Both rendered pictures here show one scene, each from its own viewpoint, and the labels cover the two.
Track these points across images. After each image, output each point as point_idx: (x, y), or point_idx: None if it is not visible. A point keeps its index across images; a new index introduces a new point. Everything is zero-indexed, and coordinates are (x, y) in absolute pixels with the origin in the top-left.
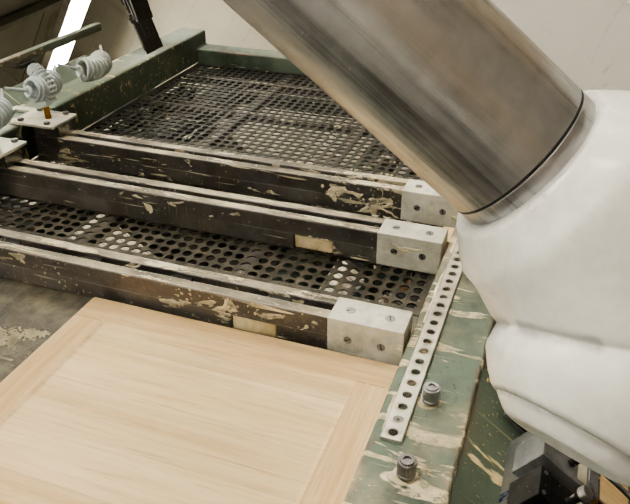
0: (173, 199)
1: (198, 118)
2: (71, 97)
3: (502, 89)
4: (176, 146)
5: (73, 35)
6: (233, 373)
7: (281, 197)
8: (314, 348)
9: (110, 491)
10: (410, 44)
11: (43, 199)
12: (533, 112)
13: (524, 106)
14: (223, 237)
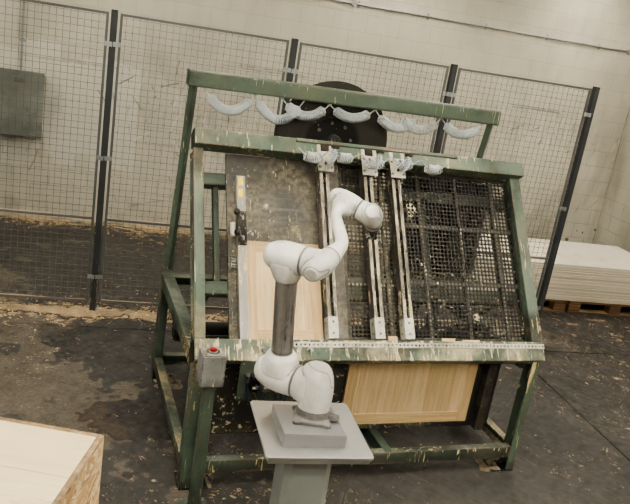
0: (368, 244)
1: (446, 212)
2: (420, 164)
3: (276, 345)
4: (403, 225)
5: (439, 156)
6: (304, 298)
7: (395, 274)
8: (321, 315)
9: (260, 288)
10: (274, 334)
11: (360, 193)
12: (276, 349)
13: (276, 348)
14: (364, 265)
